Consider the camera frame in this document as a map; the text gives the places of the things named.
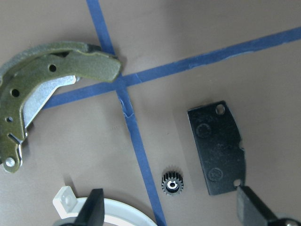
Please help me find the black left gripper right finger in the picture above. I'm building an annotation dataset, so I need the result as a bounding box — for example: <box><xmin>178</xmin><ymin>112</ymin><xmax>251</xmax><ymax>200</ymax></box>
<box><xmin>237</xmin><ymin>186</ymin><xmax>301</xmax><ymax>226</ymax></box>

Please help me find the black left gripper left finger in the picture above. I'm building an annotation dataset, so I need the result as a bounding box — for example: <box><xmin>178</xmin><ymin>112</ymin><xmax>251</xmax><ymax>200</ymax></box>
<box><xmin>53</xmin><ymin>188</ymin><xmax>105</xmax><ymax>226</ymax></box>

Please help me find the black bearing gear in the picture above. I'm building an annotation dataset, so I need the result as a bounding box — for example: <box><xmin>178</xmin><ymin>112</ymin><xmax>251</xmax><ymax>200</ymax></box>
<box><xmin>161</xmin><ymin>166</ymin><xmax>184</xmax><ymax>196</ymax></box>

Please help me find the black brake pad plate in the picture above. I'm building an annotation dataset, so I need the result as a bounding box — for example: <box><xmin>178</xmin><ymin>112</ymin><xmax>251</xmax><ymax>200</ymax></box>
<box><xmin>187</xmin><ymin>101</ymin><xmax>246</xmax><ymax>195</ymax></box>

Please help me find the olive green brake shoe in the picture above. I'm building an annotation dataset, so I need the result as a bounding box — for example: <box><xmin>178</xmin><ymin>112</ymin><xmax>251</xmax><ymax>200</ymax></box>
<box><xmin>0</xmin><ymin>41</ymin><xmax>122</xmax><ymax>173</ymax></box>

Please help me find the white curved plastic bracket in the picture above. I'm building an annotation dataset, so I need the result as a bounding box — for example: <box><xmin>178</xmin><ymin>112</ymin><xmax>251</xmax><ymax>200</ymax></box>
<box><xmin>53</xmin><ymin>186</ymin><xmax>156</xmax><ymax>226</ymax></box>

